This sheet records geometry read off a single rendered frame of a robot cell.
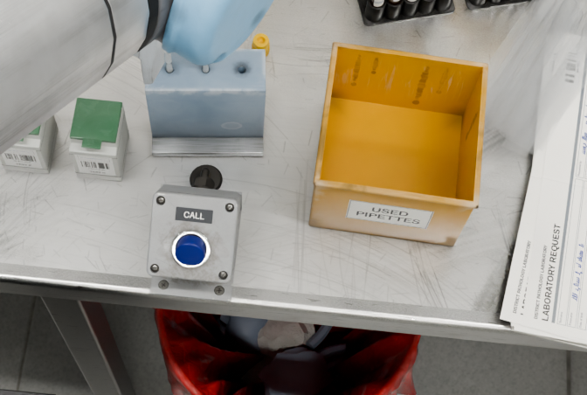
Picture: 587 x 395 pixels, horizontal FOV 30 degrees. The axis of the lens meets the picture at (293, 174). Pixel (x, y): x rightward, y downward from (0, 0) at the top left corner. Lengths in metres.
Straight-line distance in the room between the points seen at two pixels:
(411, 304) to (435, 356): 0.91
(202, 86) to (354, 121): 0.16
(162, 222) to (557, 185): 0.36
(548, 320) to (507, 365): 0.93
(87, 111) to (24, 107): 0.55
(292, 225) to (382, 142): 0.11
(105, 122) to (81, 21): 0.53
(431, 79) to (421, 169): 0.08
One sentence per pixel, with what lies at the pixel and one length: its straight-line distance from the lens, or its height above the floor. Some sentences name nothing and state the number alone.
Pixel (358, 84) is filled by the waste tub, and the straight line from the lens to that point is 0.99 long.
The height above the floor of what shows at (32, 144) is 0.93.
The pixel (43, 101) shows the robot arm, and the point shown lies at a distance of 0.41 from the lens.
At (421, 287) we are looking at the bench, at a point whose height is 0.88.
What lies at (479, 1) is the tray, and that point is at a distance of 1.09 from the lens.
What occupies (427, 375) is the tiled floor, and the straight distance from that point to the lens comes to 1.85.
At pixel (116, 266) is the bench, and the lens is 0.96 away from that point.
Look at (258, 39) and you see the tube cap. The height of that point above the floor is 0.89.
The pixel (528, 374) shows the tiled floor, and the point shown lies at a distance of 1.89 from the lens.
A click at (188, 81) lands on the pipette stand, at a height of 0.97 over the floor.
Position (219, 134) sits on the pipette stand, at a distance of 0.98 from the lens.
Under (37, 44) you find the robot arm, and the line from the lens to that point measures 0.40.
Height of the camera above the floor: 1.78
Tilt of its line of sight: 66 degrees down
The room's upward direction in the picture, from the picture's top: 7 degrees clockwise
